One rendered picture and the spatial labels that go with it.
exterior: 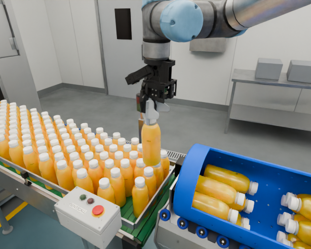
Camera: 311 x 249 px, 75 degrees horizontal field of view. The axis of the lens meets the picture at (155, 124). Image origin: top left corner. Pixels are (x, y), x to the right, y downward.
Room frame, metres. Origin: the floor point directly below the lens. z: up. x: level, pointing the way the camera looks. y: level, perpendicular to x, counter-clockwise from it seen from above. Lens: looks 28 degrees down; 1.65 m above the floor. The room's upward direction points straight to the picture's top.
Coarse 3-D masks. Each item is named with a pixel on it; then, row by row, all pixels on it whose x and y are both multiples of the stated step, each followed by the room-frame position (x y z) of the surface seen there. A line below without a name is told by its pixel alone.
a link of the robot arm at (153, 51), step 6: (144, 42) 0.56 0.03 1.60; (150, 42) 0.61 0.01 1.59; (162, 42) 0.61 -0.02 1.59; (168, 42) 0.56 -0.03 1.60; (144, 48) 0.56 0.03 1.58; (150, 48) 0.55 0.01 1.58; (156, 48) 0.54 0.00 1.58; (162, 48) 0.55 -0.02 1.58; (168, 48) 0.56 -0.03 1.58; (144, 54) 0.56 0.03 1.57; (150, 54) 0.55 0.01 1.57; (156, 54) 0.54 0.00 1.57; (162, 54) 0.55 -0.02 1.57; (168, 54) 0.56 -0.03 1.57
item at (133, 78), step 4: (144, 68) 0.58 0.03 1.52; (148, 68) 0.58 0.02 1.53; (136, 72) 0.60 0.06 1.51; (140, 72) 0.59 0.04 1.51; (144, 72) 0.58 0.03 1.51; (148, 72) 0.58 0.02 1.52; (128, 76) 0.62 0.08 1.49; (132, 76) 0.61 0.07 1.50; (136, 76) 0.60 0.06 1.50; (140, 76) 0.59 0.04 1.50; (144, 76) 0.59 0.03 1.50; (128, 80) 0.62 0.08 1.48; (132, 80) 0.61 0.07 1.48; (136, 80) 0.60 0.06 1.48; (128, 84) 0.62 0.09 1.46
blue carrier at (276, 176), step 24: (192, 168) 0.52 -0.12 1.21; (240, 168) 0.64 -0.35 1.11; (264, 168) 0.59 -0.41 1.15; (288, 168) 0.50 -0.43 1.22; (192, 192) 0.47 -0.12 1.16; (264, 192) 0.58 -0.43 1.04; (192, 216) 0.45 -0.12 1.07; (264, 216) 0.52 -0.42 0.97; (240, 240) 0.38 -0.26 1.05; (264, 240) 0.35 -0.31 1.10
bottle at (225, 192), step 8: (200, 176) 0.56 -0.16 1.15; (200, 184) 0.53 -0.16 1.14; (208, 184) 0.52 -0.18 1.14; (216, 184) 0.52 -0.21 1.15; (224, 184) 0.52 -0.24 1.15; (200, 192) 0.51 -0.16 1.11; (208, 192) 0.50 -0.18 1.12; (216, 192) 0.49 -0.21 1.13; (224, 192) 0.49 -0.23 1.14; (232, 192) 0.49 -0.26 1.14; (224, 200) 0.48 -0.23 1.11; (232, 200) 0.47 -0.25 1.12
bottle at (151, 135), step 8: (144, 128) 0.59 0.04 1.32; (152, 128) 0.58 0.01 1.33; (144, 136) 0.58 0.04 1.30; (152, 136) 0.57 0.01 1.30; (160, 136) 0.60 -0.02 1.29; (144, 144) 0.58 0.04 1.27; (152, 144) 0.58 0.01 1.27; (160, 144) 0.60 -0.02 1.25; (144, 152) 0.59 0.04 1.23; (152, 152) 0.58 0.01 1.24; (160, 152) 0.60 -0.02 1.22; (144, 160) 0.59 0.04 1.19; (152, 160) 0.58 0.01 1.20
